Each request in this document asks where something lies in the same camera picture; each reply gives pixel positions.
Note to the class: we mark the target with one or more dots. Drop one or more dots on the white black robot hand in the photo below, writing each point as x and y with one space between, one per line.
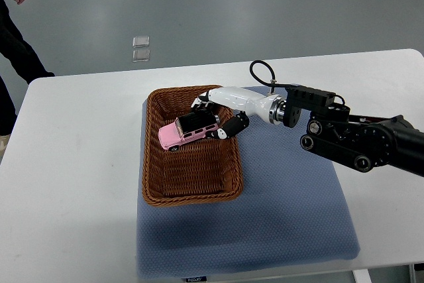
270 108

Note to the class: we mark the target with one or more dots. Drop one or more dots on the pink toy car black roof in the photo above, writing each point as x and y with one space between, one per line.
187 128

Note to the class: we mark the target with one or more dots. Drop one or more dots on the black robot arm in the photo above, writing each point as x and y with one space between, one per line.
355 141

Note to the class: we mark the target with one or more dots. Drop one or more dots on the brown wicker basket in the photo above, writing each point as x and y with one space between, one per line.
204 171

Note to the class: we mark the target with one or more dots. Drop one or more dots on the person in black clothes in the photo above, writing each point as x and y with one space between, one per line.
25 62

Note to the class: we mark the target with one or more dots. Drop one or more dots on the lower floor socket plate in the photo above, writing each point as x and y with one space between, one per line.
141 55

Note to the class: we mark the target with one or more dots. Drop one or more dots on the floor socket plate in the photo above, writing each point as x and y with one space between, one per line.
141 55
140 41

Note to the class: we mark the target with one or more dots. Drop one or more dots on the upper floor socket plate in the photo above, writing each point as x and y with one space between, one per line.
140 41

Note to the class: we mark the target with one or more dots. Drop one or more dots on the blue quilted mat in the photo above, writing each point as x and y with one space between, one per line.
291 211

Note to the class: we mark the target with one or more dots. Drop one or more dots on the white table leg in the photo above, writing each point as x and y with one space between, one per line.
361 276

